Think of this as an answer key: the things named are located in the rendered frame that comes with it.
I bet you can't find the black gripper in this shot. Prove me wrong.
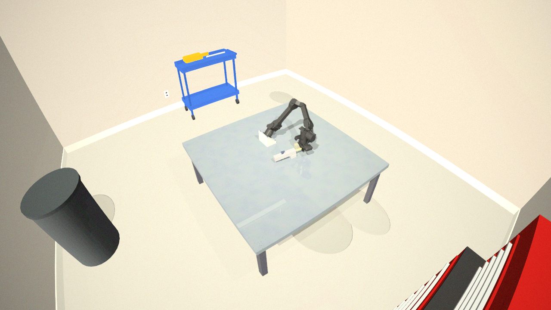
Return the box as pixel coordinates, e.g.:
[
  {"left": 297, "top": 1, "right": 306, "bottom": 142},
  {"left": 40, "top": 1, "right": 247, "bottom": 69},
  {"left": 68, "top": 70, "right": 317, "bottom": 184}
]
[{"left": 294, "top": 135, "right": 313, "bottom": 152}]

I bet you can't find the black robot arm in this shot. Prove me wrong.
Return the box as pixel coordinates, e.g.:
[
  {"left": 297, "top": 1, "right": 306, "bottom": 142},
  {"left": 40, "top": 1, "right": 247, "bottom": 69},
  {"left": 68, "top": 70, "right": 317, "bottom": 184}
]
[{"left": 263, "top": 98, "right": 316, "bottom": 143}]

